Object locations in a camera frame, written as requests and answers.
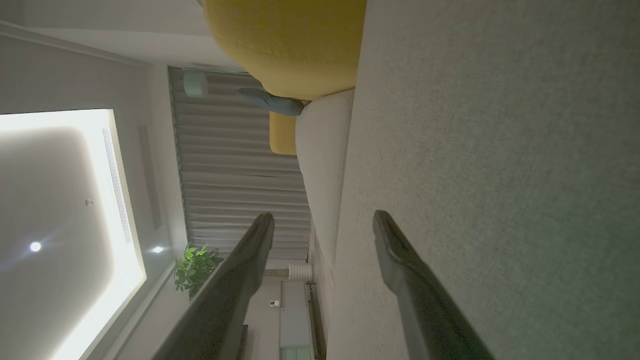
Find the long ceiling air vent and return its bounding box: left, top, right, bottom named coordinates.
left=102, top=128, right=132, bottom=245

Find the pale green cabinet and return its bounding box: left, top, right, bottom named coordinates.
left=279, top=281, right=316, bottom=360

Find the grey sofa back cushion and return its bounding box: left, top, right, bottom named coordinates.
left=295, top=89, right=356, bottom=271

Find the grey pleated curtain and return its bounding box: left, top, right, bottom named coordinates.
left=169, top=67, right=313, bottom=261

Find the blue-grey cloth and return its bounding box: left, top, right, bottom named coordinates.
left=235, top=87, right=305, bottom=117

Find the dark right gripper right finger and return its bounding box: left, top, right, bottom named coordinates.
left=372, top=210, right=496, bottom=360

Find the white ribbed pot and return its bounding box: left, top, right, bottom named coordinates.
left=288, top=262, right=314, bottom=282

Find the grey sofa seat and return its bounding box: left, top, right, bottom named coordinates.
left=325, top=0, right=640, bottom=360

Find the green potted plant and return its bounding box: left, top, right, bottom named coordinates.
left=174, top=242, right=225, bottom=301

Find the large yellow sofa cushion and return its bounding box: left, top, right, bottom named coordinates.
left=202, top=0, right=367, bottom=102

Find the small yellow pillow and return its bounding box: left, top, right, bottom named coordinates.
left=269, top=111, right=299, bottom=156

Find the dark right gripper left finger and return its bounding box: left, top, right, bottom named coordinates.
left=152, top=213, right=275, bottom=360

